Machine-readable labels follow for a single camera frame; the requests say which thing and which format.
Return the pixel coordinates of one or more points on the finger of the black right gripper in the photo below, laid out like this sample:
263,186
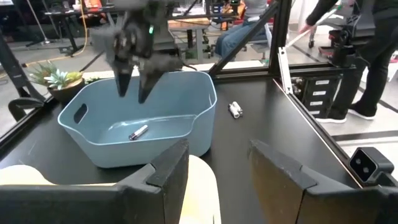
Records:
122,81
147,85

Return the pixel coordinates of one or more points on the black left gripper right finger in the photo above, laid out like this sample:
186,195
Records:
311,205

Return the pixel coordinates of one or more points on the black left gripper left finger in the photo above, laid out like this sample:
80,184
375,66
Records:
93,202

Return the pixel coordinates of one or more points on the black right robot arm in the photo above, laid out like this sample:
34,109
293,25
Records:
140,4

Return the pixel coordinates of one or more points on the blue plastic bin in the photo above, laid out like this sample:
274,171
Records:
174,99

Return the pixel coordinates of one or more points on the succulent plant in brown pot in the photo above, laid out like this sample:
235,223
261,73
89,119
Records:
60,81

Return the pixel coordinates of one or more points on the seated person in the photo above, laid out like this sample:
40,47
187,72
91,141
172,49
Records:
236,34

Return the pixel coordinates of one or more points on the yellow plastic bin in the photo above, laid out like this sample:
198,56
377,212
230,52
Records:
199,193

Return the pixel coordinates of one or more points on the black drawer unit white labels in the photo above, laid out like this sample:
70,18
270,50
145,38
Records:
318,96

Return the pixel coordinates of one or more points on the standing person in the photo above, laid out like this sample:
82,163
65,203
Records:
370,68

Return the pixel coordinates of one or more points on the white stick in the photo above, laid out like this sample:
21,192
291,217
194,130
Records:
311,28

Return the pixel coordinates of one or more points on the black depth camera box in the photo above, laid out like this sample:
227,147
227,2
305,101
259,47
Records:
370,165

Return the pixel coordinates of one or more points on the black diagonal frame strut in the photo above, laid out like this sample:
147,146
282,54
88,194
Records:
242,40

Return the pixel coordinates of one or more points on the white metal bracket strip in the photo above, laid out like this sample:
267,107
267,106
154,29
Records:
284,71

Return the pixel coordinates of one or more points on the black frame post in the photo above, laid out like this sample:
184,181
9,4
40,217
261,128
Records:
280,37

